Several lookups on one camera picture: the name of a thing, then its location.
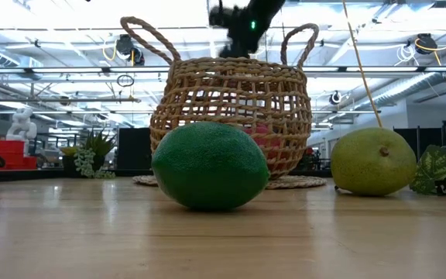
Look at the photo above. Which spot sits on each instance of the woven wicker basket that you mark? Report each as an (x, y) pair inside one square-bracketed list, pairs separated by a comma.
[(207, 66)]

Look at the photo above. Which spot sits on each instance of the pink dragon fruit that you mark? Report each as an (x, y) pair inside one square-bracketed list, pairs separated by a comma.
[(259, 131)]

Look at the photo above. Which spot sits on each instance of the green lime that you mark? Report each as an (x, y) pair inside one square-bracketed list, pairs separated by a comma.
[(209, 166)]

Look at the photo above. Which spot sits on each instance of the green pear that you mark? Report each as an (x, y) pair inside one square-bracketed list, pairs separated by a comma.
[(374, 162)]

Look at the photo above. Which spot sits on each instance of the round woven mat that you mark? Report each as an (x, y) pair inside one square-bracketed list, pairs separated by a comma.
[(300, 182)]

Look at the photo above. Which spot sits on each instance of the black panel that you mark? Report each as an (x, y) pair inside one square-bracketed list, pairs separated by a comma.
[(405, 147), (134, 149)]

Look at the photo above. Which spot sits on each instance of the green succulent plant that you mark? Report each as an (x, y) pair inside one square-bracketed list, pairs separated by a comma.
[(99, 145)]

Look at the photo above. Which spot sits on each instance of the dark grape bunch with leaf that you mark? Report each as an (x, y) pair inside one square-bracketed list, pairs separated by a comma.
[(434, 166)]

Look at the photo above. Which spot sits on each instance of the red storage bins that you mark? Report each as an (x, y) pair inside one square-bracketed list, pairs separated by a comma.
[(6, 155)]

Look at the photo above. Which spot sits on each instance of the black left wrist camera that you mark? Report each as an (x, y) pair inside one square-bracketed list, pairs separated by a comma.
[(217, 17)]

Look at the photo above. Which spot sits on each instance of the black metal table frame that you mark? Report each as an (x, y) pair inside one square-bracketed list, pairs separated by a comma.
[(33, 176)]

